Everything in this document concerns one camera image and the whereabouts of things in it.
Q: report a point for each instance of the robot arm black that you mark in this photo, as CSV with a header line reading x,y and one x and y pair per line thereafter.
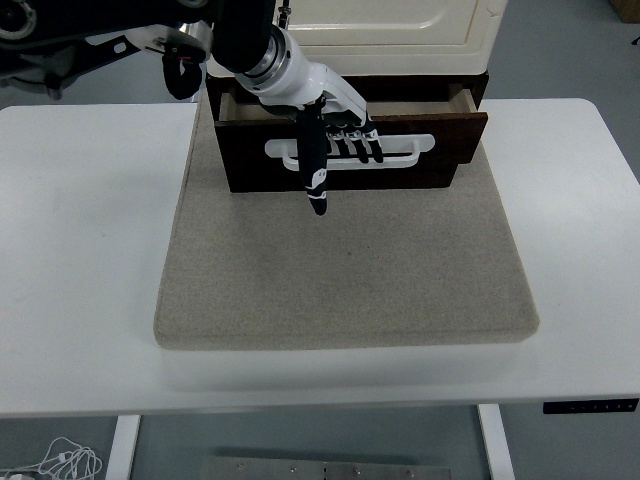
x,y
240,30

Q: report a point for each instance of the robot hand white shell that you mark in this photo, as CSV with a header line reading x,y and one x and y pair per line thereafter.
x,y
305,80

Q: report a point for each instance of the dark wooden drawer casing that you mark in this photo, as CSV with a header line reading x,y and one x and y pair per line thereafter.
x,y
375,183

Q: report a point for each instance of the black table control panel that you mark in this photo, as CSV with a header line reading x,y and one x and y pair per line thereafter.
x,y
590,406

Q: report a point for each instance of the beige fabric mat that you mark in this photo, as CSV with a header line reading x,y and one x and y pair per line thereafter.
x,y
350,280

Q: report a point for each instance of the cardboard box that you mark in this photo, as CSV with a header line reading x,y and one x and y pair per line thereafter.
x,y
631,9

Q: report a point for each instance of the white table leg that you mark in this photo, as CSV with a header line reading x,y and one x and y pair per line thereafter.
x,y
496,442
122,445

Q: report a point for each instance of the cream plastic cabinet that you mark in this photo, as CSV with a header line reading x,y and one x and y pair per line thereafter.
x,y
425,55

